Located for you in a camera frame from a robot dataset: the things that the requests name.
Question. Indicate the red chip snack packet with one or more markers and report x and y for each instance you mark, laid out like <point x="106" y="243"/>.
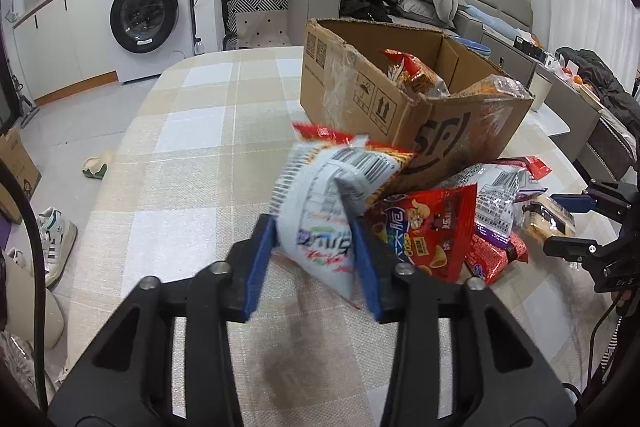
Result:
<point x="425" y="227"/>

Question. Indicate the clear plastic bag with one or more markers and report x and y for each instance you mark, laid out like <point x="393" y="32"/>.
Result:
<point x="20" y="367"/>

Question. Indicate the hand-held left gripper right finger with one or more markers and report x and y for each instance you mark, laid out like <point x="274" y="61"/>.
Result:
<point x="370" y="277"/>

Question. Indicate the grey chair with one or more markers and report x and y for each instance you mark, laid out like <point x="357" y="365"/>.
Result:
<point x="607" y="147"/>

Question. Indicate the brown cardboard box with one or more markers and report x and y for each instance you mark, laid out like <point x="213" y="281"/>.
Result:
<point x="350" y="82"/>

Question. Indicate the grey floor mop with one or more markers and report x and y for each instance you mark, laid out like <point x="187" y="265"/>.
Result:
<point x="25" y="102"/>

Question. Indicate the person's right hand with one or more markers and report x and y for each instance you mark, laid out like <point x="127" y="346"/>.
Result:
<point x="624" y="299"/>

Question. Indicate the green beige slipper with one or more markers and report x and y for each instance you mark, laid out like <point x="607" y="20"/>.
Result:
<point x="99" y="164"/>

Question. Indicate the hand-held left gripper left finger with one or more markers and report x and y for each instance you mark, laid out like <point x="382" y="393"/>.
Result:
<point x="257" y="272"/>

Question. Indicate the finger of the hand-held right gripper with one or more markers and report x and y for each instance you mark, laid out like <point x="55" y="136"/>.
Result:
<point x="570" y="248"/>
<point x="572" y="202"/>

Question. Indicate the white sneaker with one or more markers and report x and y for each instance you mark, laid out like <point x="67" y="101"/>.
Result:
<point x="17" y="257"/>
<point x="57" y="247"/>

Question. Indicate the grey sofa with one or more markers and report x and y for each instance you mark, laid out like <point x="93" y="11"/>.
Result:
<point x="310" y="2"/>

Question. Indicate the beige cup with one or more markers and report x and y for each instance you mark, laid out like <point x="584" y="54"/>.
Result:
<point x="540" y="92"/>

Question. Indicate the light blue pillow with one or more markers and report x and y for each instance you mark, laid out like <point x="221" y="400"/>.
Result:
<point x="485" y="19"/>

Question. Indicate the cardboard box with print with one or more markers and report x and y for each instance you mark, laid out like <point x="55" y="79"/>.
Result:
<point x="17" y="172"/>

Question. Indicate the silver red noodle snack packet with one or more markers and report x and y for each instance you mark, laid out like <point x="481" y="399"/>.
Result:
<point x="320" y="207"/>

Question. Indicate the clear biscuit packet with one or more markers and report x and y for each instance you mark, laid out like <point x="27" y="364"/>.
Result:
<point x="542" y="219"/>

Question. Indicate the orange red noodle snack packet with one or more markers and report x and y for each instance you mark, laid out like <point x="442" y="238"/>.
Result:
<point x="415" y="72"/>

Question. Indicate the silver purple snack packet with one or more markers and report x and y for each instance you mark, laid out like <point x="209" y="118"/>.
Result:
<point x="495" y="197"/>

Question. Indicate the white marble side table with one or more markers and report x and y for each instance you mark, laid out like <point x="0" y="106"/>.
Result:
<point x="550" y="124"/>

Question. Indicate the small black box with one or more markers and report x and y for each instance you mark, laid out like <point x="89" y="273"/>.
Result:
<point x="527" y="48"/>

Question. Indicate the white washing machine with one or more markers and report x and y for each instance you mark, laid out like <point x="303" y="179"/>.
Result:
<point x="145" y="12"/>

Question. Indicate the small plastic bottle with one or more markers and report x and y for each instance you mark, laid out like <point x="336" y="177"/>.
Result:
<point x="200" y="47"/>

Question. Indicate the dark green jacket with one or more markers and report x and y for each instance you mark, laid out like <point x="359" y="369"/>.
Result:
<point x="600" y="82"/>

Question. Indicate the white kitchen counter cabinet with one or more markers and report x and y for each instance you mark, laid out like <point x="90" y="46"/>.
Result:
<point x="60" y="47"/>

